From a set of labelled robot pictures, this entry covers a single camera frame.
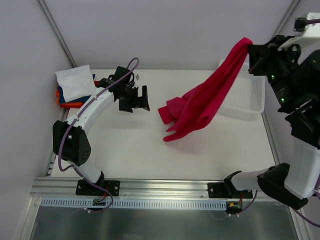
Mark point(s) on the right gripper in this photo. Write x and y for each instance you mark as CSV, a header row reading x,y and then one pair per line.
x,y
260,60

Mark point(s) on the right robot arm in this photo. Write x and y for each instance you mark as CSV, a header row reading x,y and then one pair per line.
x,y
297,89

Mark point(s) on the aluminium mounting rail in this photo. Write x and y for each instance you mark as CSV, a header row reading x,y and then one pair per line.
x,y
130,189

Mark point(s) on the white plastic basket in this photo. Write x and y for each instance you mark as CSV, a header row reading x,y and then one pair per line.
x,y
246,98

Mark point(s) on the orange red folded t shirt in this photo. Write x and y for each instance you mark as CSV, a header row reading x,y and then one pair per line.
x,y
67,105

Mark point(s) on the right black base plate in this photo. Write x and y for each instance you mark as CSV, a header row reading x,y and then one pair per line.
x,y
221,190

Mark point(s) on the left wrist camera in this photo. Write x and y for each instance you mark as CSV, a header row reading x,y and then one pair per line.
x,y
120,72

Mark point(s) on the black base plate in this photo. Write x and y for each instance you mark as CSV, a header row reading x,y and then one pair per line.
x,y
85,189
221,190

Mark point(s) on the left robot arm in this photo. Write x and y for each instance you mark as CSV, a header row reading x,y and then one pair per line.
x,y
70,140

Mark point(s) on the white folded t shirt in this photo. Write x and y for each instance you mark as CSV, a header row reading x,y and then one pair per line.
x,y
76,82

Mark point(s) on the blue folded t shirt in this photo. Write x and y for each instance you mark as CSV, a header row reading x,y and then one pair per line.
x,y
82,99

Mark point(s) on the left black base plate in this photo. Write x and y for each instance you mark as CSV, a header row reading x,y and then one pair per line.
x,y
85,189

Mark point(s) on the pink red t shirt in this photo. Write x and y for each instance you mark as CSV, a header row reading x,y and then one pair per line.
x,y
196,108

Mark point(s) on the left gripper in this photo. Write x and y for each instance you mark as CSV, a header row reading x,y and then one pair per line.
x,y
135,99

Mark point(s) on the white slotted cable duct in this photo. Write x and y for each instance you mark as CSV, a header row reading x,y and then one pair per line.
x,y
157,204

